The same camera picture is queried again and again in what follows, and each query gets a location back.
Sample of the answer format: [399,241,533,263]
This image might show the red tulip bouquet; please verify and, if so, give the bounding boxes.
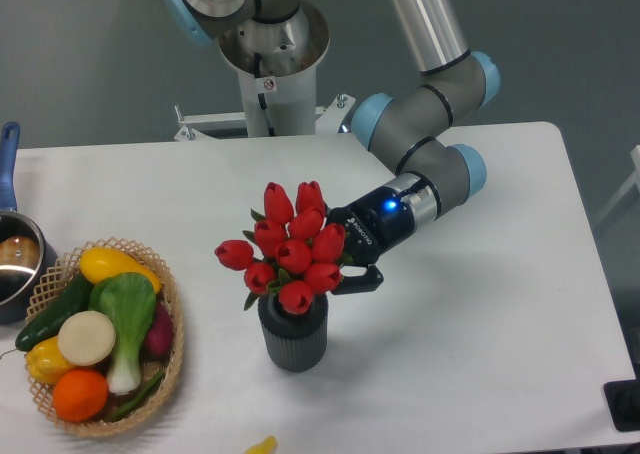
[214,181,353,316]

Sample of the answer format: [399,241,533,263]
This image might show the green cucumber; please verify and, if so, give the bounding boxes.
[15,274,94,352]

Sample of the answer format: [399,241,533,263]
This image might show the purple sweet potato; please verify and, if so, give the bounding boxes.
[143,303,174,358]

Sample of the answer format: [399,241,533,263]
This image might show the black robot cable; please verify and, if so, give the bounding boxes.
[252,52,277,137]

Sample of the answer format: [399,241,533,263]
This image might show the yellow lemon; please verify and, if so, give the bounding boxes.
[25,336,75,385]

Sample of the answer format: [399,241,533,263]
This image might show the yellow squash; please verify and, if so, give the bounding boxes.
[79,247,162,294]

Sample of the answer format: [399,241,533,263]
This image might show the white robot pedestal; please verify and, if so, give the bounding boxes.
[175,0,356,140]

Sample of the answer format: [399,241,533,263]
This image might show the black device at table edge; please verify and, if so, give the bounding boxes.
[603,379,639,432]

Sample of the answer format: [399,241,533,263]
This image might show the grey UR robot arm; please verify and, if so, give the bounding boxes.
[164,0,500,294]

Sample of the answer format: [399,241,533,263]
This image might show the blue handled saucepan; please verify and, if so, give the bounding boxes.
[1,121,57,325]

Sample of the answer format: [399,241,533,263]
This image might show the green bok choy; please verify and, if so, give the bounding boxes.
[89,272,156,395]

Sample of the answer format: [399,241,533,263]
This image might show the dark grey ribbed vase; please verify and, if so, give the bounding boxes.
[258,295,328,373]

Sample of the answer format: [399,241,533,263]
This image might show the woven wicker basket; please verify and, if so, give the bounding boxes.
[26,237,184,438]

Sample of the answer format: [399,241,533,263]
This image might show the white metal frame right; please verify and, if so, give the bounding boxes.
[594,145,639,229]

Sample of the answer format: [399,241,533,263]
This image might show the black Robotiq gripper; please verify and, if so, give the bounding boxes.
[328,185,416,295]

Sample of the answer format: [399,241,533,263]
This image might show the orange fruit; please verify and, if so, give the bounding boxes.
[53,368,109,422]

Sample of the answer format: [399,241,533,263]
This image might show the beige round bun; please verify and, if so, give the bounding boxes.
[57,310,116,367]

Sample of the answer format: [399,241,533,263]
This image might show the green bean pod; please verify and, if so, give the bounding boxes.
[104,371,165,423]

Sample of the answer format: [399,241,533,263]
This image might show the yellow banana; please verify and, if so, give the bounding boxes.
[244,435,278,454]

